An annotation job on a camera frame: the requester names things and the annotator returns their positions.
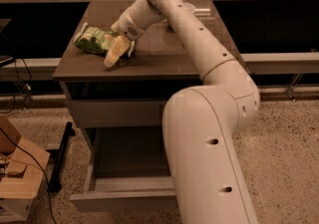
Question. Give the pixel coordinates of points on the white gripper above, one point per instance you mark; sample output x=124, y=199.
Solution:
x=125, y=26

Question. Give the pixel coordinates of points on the green jalapeno chip bag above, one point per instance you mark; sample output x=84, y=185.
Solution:
x=94, y=40

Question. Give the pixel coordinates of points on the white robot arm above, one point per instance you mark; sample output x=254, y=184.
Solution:
x=198, y=123

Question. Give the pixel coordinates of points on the grey drawer cabinet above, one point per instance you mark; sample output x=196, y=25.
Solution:
x=158, y=69

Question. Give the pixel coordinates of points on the closed top drawer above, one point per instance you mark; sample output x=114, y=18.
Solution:
x=116, y=113

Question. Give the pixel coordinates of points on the open middle drawer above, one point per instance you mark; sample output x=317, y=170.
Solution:
x=128, y=170

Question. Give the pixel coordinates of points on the white ceramic bowl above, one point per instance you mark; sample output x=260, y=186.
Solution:
x=189, y=8

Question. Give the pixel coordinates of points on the cardboard box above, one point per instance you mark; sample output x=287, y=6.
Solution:
x=22, y=165

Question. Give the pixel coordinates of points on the black metal floor stand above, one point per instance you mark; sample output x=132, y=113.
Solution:
x=58, y=156

